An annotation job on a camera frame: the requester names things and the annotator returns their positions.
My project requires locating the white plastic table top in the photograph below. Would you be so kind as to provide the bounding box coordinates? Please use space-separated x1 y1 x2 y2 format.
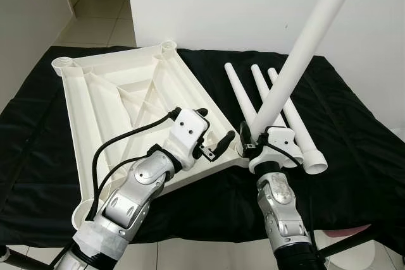
51 40 254 231

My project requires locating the black table cloth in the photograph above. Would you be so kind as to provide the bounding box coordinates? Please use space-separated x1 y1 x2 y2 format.
0 46 405 249

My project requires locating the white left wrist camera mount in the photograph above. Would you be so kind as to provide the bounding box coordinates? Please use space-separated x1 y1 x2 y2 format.
168 109 209 157

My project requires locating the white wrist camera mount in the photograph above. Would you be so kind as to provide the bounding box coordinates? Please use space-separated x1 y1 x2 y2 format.
249 126 298 175
168 109 209 157

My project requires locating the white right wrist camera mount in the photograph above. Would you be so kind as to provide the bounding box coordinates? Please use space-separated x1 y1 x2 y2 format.
249 126 298 175

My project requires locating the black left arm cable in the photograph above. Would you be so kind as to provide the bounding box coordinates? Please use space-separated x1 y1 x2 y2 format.
89 107 183 223

